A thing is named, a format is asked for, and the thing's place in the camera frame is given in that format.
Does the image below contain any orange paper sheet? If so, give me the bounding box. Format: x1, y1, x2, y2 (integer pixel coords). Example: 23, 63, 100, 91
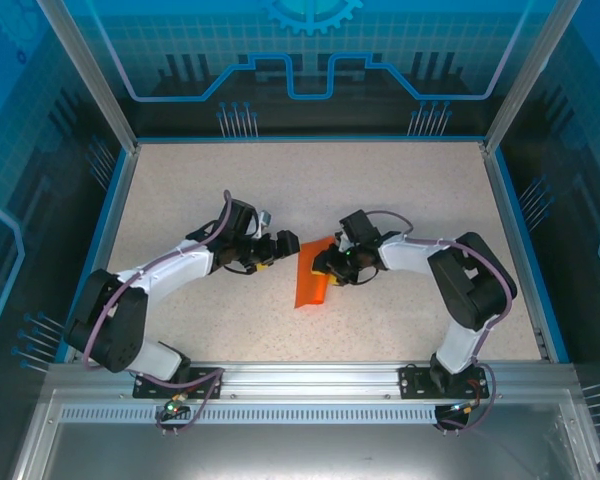
293, 238, 339, 311

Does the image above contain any grey metal tray panel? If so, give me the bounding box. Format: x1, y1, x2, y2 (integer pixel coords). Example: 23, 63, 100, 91
9, 388, 600, 480

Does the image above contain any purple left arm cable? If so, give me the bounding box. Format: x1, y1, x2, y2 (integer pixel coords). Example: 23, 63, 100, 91
82, 189, 232, 436

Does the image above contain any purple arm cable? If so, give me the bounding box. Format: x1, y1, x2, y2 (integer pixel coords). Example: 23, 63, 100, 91
82, 189, 232, 436
364, 209, 514, 434

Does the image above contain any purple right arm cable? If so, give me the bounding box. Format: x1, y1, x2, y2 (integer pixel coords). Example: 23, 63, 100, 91
364, 209, 514, 434

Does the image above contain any aluminium mounting rail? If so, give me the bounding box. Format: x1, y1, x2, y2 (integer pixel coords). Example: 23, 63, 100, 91
47, 360, 577, 401

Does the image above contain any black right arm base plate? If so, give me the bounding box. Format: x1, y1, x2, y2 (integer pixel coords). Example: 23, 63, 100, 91
398, 364, 491, 400

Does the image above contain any aluminium table side rail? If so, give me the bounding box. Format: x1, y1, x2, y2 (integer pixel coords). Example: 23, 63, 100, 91
479, 142, 554, 364
62, 142, 141, 364

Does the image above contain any slotted metal cable duct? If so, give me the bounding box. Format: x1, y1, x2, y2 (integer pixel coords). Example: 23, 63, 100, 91
58, 405, 454, 427

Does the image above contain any left arm cable connector plug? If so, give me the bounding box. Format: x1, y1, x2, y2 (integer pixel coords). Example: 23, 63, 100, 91
164, 391, 190, 417

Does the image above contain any arm cable connector plug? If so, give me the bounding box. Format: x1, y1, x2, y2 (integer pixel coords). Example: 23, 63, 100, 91
164, 391, 190, 417
447, 397, 485, 415

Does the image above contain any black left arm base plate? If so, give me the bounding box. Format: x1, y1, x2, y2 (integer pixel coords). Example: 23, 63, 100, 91
132, 366, 225, 400

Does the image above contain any right arm cable connector plug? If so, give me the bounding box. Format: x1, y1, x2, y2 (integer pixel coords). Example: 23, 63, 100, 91
447, 397, 485, 415

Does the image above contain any aluminium frame post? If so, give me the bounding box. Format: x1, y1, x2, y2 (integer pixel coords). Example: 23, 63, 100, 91
482, 0, 581, 154
35, 0, 141, 154

